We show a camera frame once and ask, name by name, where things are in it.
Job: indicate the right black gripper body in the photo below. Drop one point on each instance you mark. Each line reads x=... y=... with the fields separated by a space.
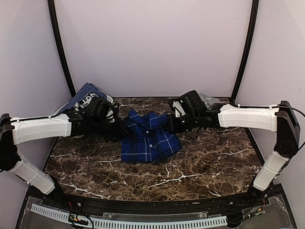
x=190 y=122

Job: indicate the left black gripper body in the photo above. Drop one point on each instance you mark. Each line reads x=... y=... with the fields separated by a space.
x=111 y=132

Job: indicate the blue plaid long sleeve shirt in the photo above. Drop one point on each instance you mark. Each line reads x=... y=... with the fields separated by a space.
x=150 y=142

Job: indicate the grey polo shirt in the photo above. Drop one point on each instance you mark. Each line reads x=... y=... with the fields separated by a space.
x=209 y=99

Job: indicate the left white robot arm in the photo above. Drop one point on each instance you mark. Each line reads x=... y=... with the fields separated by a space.
x=15 y=131

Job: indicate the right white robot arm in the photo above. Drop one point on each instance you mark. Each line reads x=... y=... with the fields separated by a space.
x=278 y=118

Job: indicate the grey plastic laundry basket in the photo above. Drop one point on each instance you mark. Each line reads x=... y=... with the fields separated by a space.
x=109 y=99

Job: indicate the black white checked shirt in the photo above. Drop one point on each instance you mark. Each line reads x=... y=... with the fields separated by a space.
x=83 y=100

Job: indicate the small blue checked shirt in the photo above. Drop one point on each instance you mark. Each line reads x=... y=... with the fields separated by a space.
x=88 y=87

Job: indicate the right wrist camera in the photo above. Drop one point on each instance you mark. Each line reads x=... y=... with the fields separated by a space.
x=188 y=103

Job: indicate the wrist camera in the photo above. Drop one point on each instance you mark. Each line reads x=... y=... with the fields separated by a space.
x=98 y=110
x=188 y=103

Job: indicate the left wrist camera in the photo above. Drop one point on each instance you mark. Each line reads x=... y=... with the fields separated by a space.
x=98 y=110

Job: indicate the white slotted cable duct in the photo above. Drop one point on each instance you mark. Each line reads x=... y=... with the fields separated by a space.
x=128 y=221

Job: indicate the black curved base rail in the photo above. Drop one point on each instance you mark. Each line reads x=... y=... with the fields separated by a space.
x=230 y=206

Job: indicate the left black frame post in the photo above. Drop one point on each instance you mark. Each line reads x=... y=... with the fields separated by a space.
x=59 y=46

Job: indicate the black frame post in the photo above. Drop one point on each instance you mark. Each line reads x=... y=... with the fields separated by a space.
x=59 y=46
x=246 y=50

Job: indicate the right black frame post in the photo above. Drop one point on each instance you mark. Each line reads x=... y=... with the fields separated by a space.
x=246 y=50

